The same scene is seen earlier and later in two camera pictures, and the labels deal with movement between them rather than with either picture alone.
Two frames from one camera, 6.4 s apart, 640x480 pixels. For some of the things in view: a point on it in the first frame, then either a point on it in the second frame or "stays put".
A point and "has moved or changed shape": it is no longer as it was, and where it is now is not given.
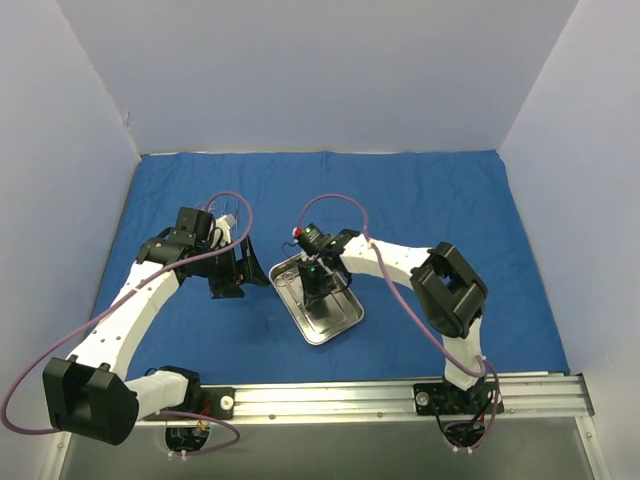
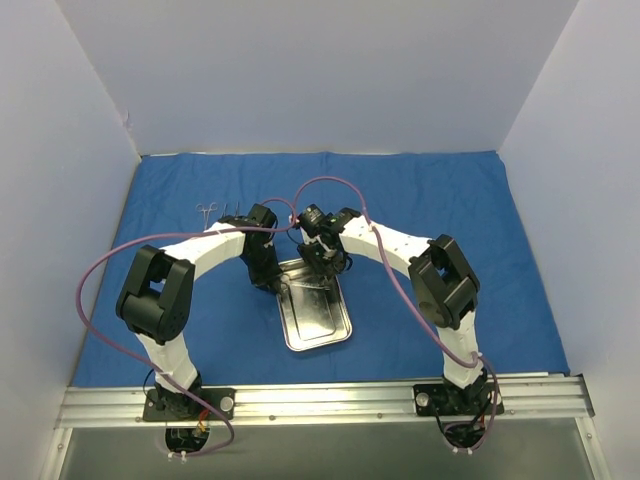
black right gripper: [310, 270] -> [322, 261]
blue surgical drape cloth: [466, 199] stays put
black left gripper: [238, 267] -> [266, 275]
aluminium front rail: [558, 398] stays put
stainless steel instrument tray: [336, 313] has moved or changed shape
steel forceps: [212, 206] stays put
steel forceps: [285, 280] has moved or changed shape
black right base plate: [443, 399] stays put
